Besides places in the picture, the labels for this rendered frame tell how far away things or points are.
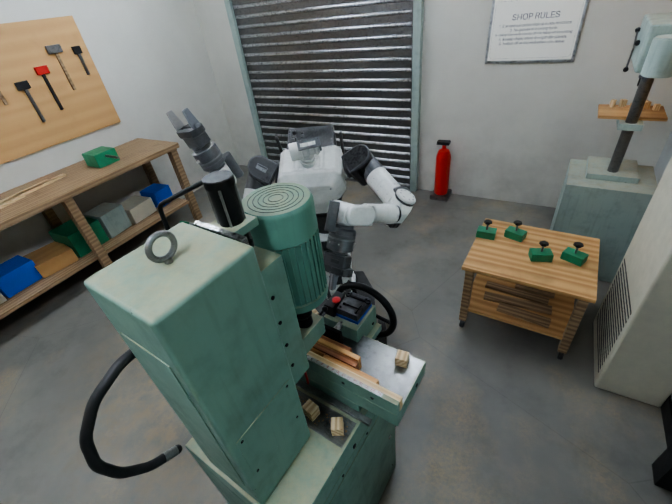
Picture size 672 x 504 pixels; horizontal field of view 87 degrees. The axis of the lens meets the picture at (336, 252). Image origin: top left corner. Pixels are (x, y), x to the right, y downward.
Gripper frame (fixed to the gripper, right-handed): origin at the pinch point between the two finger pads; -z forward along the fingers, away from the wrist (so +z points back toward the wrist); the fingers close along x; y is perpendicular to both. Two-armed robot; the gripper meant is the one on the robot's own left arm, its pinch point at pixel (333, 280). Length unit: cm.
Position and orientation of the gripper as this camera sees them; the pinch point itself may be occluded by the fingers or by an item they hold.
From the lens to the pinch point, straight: 118.4
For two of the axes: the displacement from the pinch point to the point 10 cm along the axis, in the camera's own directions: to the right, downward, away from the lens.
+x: -8.3, -2.6, 5.0
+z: 1.8, -9.6, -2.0
